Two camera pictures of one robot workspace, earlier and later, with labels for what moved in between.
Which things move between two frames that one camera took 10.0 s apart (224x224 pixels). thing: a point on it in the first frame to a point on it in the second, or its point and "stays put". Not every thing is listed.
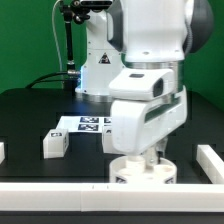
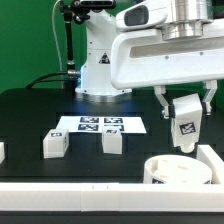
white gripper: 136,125 to 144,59
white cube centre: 107,133 stays put
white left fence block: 2,152 stays put
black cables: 43,79 stays put
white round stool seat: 133,169 to 175,169
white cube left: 55,143 stays put
